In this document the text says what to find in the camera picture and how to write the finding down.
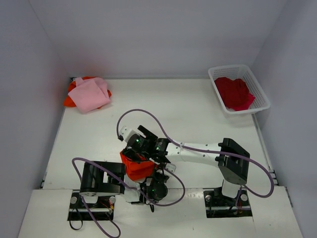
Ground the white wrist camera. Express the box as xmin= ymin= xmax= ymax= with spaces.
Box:
xmin=118 ymin=126 xmax=137 ymax=142
xmin=163 ymin=163 xmax=176 ymax=173

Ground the red t shirt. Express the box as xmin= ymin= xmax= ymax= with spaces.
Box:
xmin=214 ymin=77 xmax=255 ymax=111

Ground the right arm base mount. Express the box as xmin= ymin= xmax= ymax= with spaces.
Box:
xmin=203 ymin=187 xmax=253 ymax=219

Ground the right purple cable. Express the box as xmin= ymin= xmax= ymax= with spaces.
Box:
xmin=116 ymin=109 xmax=275 ymax=211

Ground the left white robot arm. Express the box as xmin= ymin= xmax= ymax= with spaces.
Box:
xmin=79 ymin=161 xmax=168 ymax=208

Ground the pink folded t shirt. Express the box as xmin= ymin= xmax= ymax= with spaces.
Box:
xmin=68 ymin=77 xmax=111 ymax=114

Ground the orange t shirt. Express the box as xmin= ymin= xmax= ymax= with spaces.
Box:
xmin=62 ymin=76 xmax=112 ymax=109
xmin=120 ymin=151 xmax=155 ymax=181

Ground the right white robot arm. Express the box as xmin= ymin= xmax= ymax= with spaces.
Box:
xmin=118 ymin=126 xmax=250 ymax=204

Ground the white plastic basket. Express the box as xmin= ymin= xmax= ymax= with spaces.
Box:
xmin=208 ymin=64 xmax=270 ymax=115

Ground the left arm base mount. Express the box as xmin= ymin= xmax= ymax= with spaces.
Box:
xmin=67 ymin=190 xmax=115 ymax=221

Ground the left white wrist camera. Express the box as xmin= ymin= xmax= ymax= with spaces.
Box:
xmin=163 ymin=163 xmax=176 ymax=173

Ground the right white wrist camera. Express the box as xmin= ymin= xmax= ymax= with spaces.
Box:
xmin=118 ymin=126 xmax=137 ymax=142

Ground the orange folded t shirt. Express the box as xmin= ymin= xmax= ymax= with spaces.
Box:
xmin=62 ymin=76 xmax=112 ymax=109

